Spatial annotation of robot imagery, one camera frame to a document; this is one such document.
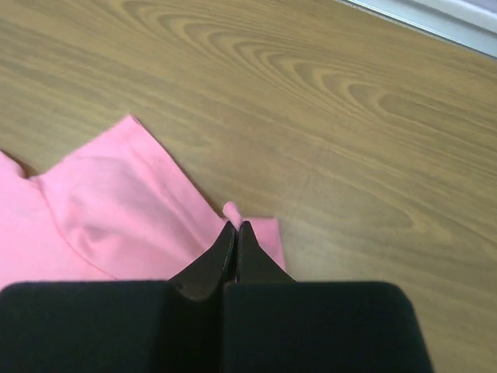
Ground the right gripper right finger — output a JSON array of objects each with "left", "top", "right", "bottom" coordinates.
[{"left": 235, "top": 221, "right": 294, "bottom": 282}]

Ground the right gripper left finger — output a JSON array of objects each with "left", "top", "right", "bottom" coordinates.
[{"left": 168, "top": 222, "right": 237, "bottom": 302}]

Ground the pink t shirt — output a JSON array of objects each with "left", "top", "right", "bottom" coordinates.
[{"left": 0, "top": 113, "right": 287, "bottom": 291}]

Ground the aluminium frame rail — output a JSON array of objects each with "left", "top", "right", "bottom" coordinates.
[{"left": 345, "top": 0, "right": 496, "bottom": 58}]

